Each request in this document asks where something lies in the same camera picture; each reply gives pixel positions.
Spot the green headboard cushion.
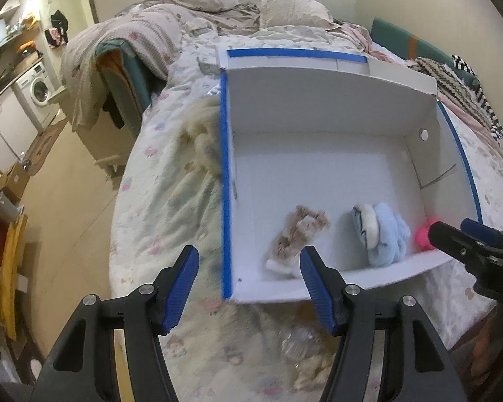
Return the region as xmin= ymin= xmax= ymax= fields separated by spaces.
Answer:
xmin=371 ymin=17 xmax=480 ymax=88

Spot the striped knitted blanket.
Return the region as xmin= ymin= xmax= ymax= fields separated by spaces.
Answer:
xmin=409 ymin=57 xmax=503 ymax=157

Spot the crumpled beige blanket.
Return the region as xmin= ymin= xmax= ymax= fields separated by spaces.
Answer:
xmin=61 ymin=0 xmax=261 ymax=131

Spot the white brown fluffy sock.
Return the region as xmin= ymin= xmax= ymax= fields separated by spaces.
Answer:
xmin=265 ymin=205 xmax=331 ymax=278

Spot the beige fluffy plush toy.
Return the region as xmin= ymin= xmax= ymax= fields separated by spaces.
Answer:
xmin=180 ymin=95 xmax=222 ymax=178

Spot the patterned bed cover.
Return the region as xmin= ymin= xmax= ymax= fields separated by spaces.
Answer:
xmin=109 ymin=20 xmax=503 ymax=402

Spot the pink rubber duck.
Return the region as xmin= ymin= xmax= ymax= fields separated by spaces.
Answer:
xmin=414 ymin=218 xmax=438 ymax=251

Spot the light blue fluffy sock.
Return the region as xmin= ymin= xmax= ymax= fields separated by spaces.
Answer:
xmin=351 ymin=202 xmax=411 ymax=268

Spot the white washing machine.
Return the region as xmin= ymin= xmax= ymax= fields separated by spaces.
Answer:
xmin=12 ymin=62 xmax=61 ymax=133

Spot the yellow wooden chair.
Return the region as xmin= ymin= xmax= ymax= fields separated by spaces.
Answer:
xmin=0 ymin=214 xmax=29 ymax=340

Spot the blue white cardboard box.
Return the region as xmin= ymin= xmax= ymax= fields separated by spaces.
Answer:
xmin=218 ymin=48 xmax=483 ymax=303

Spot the clear plastic toy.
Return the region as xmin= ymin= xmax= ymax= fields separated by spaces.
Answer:
xmin=281 ymin=324 xmax=322 ymax=363

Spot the white kitchen cabinet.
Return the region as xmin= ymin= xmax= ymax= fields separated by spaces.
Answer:
xmin=0 ymin=88 xmax=38 ymax=172

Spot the beige pillow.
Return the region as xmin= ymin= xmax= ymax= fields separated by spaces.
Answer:
xmin=260 ymin=0 xmax=334 ymax=29

